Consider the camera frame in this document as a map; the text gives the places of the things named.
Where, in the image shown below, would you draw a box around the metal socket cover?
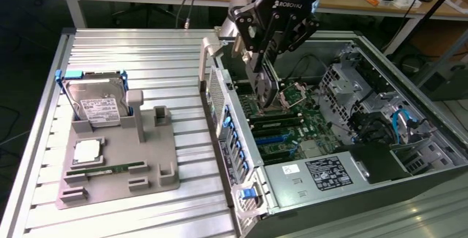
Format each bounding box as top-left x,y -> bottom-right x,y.
278,82 -> 307,109

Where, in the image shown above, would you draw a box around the silver CPU chip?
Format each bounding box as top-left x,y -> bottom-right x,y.
71,140 -> 102,165

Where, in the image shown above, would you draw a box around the silver disk bay cage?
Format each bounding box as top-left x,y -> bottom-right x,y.
317,44 -> 373,118

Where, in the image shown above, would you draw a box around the blue expansion slot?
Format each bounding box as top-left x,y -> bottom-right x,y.
253,134 -> 290,146

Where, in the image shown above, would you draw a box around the hard disk with blue caddy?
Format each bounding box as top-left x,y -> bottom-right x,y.
54,67 -> 131,128

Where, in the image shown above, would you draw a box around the white plastic part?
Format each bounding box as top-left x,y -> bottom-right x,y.
375,0 -> 418,9

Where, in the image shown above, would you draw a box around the black graphics card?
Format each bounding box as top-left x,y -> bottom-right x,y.
231,33 -> 282,110

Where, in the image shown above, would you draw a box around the blue slot retainer clips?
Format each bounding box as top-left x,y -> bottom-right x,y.
221,105 -> 253,175

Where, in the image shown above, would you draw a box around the blue disk wire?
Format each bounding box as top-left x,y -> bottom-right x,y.
390,105 -> 413,145

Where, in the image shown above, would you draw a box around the CPU socket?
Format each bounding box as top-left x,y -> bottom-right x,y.
253,97 -> 282,115

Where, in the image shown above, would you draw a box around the grey printed corner clamp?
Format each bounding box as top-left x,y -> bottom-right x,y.
198,36 -> 223,83

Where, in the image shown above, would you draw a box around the grey power supply unit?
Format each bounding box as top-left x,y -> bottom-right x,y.
262,150 -> 370,209

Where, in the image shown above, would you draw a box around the green motherboard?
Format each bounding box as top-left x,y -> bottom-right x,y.
235,77 -> 342,166

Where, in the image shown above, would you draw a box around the black computer tower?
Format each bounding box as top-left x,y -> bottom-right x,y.
415,62 -> 468,102

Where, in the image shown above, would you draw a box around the grey printed parts rack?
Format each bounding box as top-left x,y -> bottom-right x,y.
54,89 -> 182,211

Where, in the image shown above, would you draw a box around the open PC case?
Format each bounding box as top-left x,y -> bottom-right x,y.
198,33 -> 468,238

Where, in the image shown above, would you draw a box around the green RAM stick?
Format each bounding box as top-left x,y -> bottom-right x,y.
67,166 -> 143,175

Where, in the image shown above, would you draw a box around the black RAM stick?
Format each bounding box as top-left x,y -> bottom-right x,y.
250,116 -> 303,129

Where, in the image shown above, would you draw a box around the black slanted pole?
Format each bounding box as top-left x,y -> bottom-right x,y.
381,0 -> 463,55

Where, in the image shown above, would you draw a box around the blue case latch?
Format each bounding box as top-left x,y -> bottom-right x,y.
237,188 -> 255,201

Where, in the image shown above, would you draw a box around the black air shroud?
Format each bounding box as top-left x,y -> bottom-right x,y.
349,142 -> 413,184

